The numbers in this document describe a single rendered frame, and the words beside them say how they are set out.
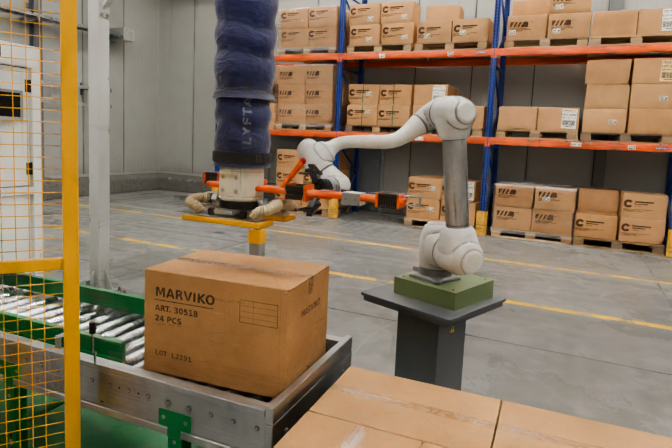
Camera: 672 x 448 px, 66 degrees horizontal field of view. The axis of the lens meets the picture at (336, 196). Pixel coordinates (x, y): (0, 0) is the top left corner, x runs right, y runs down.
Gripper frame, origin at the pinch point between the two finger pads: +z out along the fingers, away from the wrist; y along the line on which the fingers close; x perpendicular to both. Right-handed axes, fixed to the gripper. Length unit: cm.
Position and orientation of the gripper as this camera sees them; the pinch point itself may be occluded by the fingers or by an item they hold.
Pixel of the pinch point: (302, 191)
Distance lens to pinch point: 193.9
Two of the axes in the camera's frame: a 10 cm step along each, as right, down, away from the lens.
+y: -0.4, 9.9, 1.1
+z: -3.8, 0.8, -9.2
